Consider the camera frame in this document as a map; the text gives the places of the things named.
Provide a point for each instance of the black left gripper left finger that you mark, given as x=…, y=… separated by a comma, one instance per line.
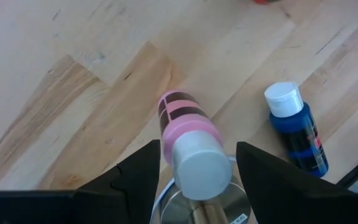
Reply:
x=135, y=174

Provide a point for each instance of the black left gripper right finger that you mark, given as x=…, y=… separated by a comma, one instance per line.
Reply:
x=284, y=199

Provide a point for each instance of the orange paint bottle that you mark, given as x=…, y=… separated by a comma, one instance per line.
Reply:
x=264, y=1

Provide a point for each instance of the pink paint bottle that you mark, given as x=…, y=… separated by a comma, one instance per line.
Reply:
x=194, y=146

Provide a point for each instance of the blue paint bottle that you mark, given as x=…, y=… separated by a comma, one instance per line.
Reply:
x=300, y=133

